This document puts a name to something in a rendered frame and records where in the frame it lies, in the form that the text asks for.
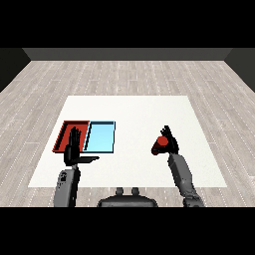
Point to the light blue shallow open box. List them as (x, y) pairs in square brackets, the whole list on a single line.
[(100, 136)]

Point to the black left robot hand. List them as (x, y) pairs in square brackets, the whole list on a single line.
[(72, 151)]

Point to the red shallow open box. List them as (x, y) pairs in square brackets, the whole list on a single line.
[(65, 136)]

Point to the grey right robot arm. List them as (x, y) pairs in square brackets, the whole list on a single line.
[(183, 179)]

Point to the dark grey robot body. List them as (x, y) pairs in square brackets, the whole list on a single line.
[(127, 199)]

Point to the small red can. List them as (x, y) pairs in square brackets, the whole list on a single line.
[(160, 143)]

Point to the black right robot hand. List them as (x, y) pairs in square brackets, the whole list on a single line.
[(171, 143)]

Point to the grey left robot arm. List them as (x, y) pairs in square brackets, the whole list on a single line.
[(66, 187)]

